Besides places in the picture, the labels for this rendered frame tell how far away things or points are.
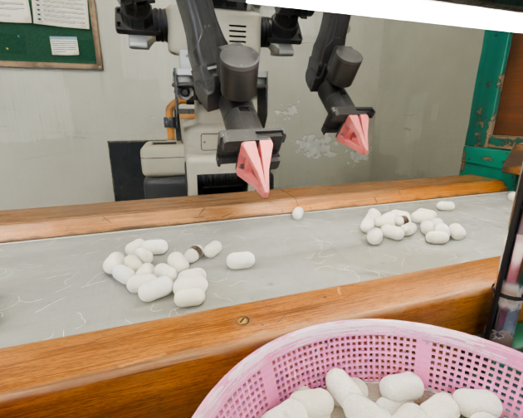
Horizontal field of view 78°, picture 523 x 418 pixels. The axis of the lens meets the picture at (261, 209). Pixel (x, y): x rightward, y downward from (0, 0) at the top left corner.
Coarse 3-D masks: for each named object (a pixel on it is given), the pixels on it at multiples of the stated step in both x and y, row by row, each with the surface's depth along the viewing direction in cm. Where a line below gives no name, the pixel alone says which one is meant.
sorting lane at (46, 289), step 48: (48, 240) 50; (96, 240) 50; (144, 240) 50; (192, 240) 50; (240, 240) 50; (288, 240) 50; (336, 240) 50; (384, 240) 50; (480, 240) 50; (0, 288) 36; (48, 288) 36; (96, 288) 36; (240, 288) 36; (288, 288) 36; (0, 336) 28; (48, 336) 28
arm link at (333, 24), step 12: (324, 12) 69; (336, 12) 66; (324, 24) 70; (336, 24) 67; (348, 24) 68; (324, 36) 70; (336, 36) 69; (324, 48) 70; (312, 60) 75; (324, 60) 72
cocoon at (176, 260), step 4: (176, 252) 40; (172, 256) 39; (176, 256) 39; (180, 256) 39; (168, 260) 40; (172, 260) 39; (176, 260) 38; (180, 260) 38; (184, 260) 38; (168, 264) 40; (172, 264) 38; (176, 264) 38; (180, 264) 38; (184, 264) 38; (188, 264) 39; (176, 268) 38; (180, 268) 38; (184, 268) 38
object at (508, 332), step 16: (512, 208) 28; (512, 224) 27; (512, 240) 28; (512, 256) 28; (512, 272) 28; (496, 288) 29; (512, 288) 29; (496, 304) 29; (512, 304) 29; (496, 320) 30; (512, 320) 29; (480, 336) 32; (496, 336) 30; (512, 336) 30; (464, 352) 32; (512, 368) 31; (480, 384) 31; (496, 384) 31
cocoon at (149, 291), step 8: (152, 280) 33; (160, 280) 34; (168, 280) 34; (144, 288) 32; (152, 288) 33; (160, 288) 33; (168, 288) 34; (144, 296) 32; (152, 296) 33; (160, 296) 33
